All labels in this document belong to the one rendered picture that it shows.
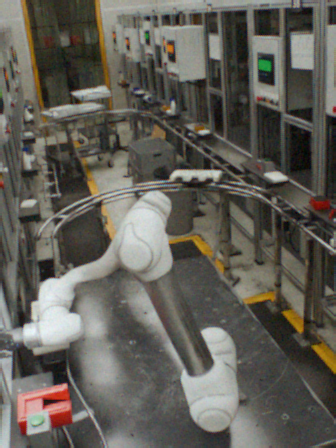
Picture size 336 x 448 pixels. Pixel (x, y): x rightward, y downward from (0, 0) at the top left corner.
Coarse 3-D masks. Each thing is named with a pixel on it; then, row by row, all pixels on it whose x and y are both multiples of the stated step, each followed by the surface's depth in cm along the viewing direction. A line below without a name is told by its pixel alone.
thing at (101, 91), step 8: (96, 88) 858; (104, 88) 817; (72, 96) 845; (80, 96) 796; (88, 96) 795; (96, 96) 791; (104, 96) 792; (112, 104) 802; (80, 128) 873; (88, 128) 872; (96, 128) 864; (104, 128) 858; (88, 136) 804; (104, 136) 814
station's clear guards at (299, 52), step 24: (264, 24) 336; (288, 24) 304; (312, 24) 278; (288, 48) 310; (312, 48) 282; (288, 72) 316; (312, 72) 288; (288, 96) 323; (312, 96) 294; (264, 120) 366; (264, 144) 374
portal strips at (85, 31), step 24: (48, 0) 877; (72, 0) 887; (48, 24) 892; (72, 24) 903; (96, 24) 911; (48, 48) 906; (96, 48) 928; (48, 72) 921; (96, 72) 945; (72, 120) 967; (96, 120) 979
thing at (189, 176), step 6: (174, 174) 381; (180, 174) 385; (186, 174) 378; (192, 174) 382; (198, 174) 381; (204, 174) 375; (210, 174) 378; (216, 174) 372; (174, 180) 378; (186, 180) 375; (192, 180) 379; (198, 180) 374; (204, 180) 374; (210, 180) 379; (216, 180) 368; (186, 186) 378; (192, 186) 377; (198, 186) 375
